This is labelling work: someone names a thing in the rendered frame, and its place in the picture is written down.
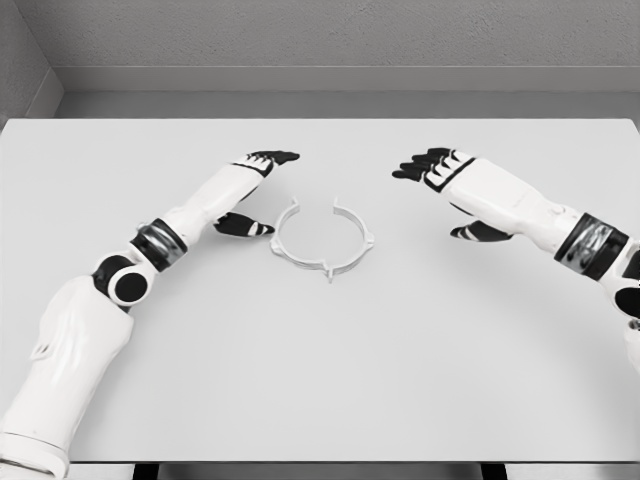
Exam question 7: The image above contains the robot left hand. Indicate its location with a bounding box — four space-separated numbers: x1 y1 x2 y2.
192 148 302 240

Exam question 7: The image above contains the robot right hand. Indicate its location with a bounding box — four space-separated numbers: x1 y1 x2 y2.
391 146 545 245

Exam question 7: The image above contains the white half pipe clamp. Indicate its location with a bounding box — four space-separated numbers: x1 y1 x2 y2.
269 196 334 285
326 197 377 285

